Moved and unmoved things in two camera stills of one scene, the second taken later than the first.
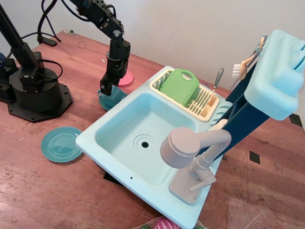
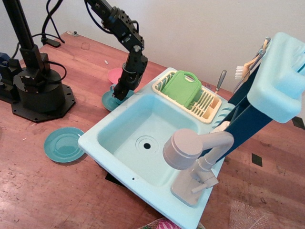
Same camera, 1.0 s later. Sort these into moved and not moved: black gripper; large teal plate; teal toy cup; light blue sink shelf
Moved: black gripper; teal toy cup
Not moved: light blue sink shelf; large teal plate
